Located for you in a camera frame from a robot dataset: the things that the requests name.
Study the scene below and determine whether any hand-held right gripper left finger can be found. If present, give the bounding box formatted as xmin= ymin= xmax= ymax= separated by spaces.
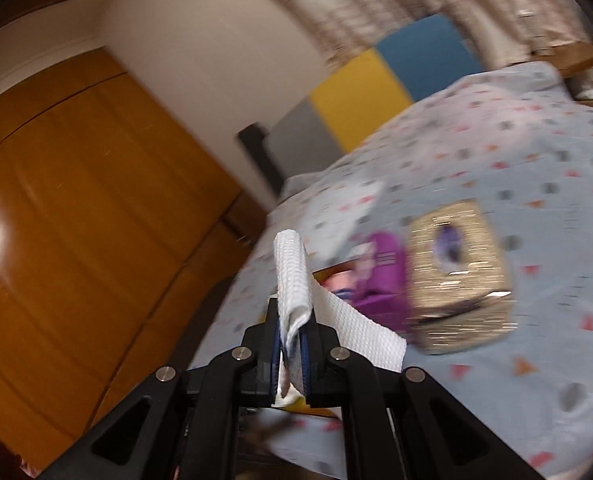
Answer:
xmin=39 ymin=297 xmax=282 ymax=480

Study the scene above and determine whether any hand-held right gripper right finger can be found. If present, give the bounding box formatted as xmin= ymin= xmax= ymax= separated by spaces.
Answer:
xmin=299 ymin=322 xmax=547 ymax=480

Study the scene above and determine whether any white waffle cloth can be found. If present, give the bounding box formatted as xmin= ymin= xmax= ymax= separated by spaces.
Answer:
xmin=272 ymin=229 xmax=408 ymax=406

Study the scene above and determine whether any purple carton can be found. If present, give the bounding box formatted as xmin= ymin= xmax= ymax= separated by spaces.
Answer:
xmin=350 ymin=230 xmax=408 ymax=332

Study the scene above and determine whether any gold ornate tissue box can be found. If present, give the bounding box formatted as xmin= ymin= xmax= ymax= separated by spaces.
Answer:
xmin=407 ymin=200 xmax=518 ymax=357

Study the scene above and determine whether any orange wooden wardrobe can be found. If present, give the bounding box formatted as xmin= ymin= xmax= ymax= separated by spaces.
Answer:
xmin=0 ymin=45 xmax=268 ymax=472

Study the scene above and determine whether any grey yellow blue chair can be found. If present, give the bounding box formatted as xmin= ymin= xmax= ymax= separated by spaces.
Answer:
xmin=271 ymin=12 xmax=483 ymax=182

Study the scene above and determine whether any patterned pale blue tablecloth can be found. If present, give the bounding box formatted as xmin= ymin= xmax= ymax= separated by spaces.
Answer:
xmin=186 ymin=60 xmax=593 ymax=480

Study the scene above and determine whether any wooden desk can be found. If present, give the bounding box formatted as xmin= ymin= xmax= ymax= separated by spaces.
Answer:
xmin=531 ymin=40 xmax=593 ymax=79

